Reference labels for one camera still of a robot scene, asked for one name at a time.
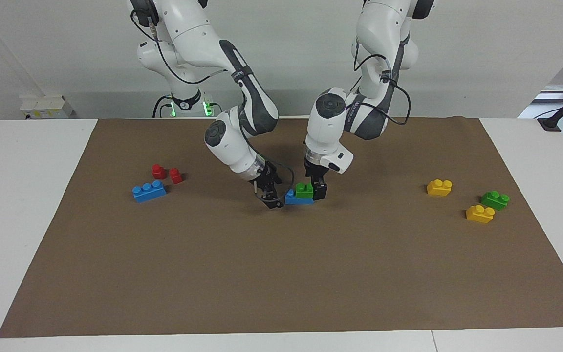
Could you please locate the white power strip box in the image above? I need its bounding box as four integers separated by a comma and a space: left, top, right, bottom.
20, 94, 74, 120

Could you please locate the blue three-stud block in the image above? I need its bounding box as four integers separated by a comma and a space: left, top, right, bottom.
284, 189, 315, 205
132, 180, 168, 203

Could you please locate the yellow two-stud block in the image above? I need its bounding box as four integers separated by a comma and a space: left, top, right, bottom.
465, 205, 496, 225
426, 179, 453, 197

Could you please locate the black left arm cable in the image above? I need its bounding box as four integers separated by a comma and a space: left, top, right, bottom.
352, 41, 412, 126

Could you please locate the black base cable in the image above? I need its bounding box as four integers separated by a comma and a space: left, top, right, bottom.
152, 95, 173, 118

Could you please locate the brown table mat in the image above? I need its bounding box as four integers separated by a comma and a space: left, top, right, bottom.
0, 116, 563, 339

